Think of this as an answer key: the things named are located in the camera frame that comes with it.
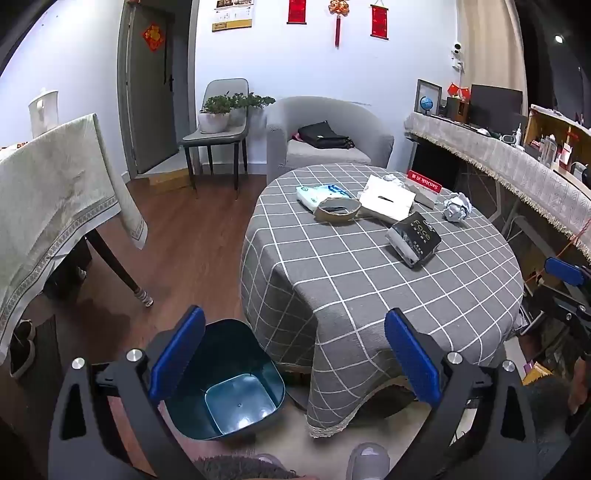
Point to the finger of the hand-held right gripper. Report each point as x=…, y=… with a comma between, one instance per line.
x=563, y=272

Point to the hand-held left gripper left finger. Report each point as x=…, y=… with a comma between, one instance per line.
x=178, y=355

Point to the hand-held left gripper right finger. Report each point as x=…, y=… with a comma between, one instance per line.
x=411, y=357

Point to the dark teal trash bin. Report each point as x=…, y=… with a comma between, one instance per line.
x=240, y=401

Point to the black tissue pack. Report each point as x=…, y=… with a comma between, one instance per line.
x=418, y=235

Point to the paper ball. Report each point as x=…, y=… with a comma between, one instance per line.
x=457, y=207

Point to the white tissue box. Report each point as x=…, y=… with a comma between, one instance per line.
x=383, y=205

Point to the brown cardboard tape roll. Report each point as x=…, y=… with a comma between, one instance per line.
x=344, y=218

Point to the red white small box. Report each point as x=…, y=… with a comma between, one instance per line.
x=425, y=182

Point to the white tissue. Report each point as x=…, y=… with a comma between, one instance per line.
x=391, y=179

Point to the white wet wipes pack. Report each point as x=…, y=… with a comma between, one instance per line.
x=311, y=196

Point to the grey checked tablecloth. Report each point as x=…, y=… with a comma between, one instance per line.
x=369, y=286

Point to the grey slipper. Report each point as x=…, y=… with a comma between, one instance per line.
x=369, y=461

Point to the dark wooden table leg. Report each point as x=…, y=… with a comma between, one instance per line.
x=111, y=263

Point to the person's dark trouser leg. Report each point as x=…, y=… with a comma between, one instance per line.
x=231, y=468

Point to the beige fringed desk cloth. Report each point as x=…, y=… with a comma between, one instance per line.
x=508, y=157

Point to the open cardboard box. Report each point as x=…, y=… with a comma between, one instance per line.
x=538, y=122

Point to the pair of dark shoes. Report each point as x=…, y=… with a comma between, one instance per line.
x=21, y=350

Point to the flat cardboard box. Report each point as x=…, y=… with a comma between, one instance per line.
x=168, y=182

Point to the black monitor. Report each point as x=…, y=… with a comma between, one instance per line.
x=496, y=106

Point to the beige patterned tablecloth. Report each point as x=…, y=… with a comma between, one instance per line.
x=46, y=194

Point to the small red flags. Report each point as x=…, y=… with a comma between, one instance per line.
x=455, y=88

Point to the small blue globe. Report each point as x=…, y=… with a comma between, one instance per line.
x=427, y=102

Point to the framed picture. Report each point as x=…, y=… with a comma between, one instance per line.
x=422, y=87

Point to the potted plant white pot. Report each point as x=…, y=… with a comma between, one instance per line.
x=213, y=122
x=249, y=99

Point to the black bag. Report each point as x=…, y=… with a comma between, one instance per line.
x=321, y=134

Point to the grey armchair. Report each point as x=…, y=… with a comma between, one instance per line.
x=281, y=134

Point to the pink cloth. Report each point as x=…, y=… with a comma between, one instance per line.
x=294, y=137

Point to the grey door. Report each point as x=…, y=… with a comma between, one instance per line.
x=147, y=101

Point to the grey dining chair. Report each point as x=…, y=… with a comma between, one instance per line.
x=224, y=92

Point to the white kettle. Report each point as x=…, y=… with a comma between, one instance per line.
x=44, y=110

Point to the red door decoration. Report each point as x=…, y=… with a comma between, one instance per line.
x=153, y=37

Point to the red knot ornament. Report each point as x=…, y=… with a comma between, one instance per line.
x=338, y=9

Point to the white wall camera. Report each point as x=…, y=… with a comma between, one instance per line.
x=458, y=50

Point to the red wall scroll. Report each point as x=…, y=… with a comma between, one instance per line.
x=379, y=21
x=297, y=11

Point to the wall calendar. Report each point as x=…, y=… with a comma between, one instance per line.
x=233, y=18

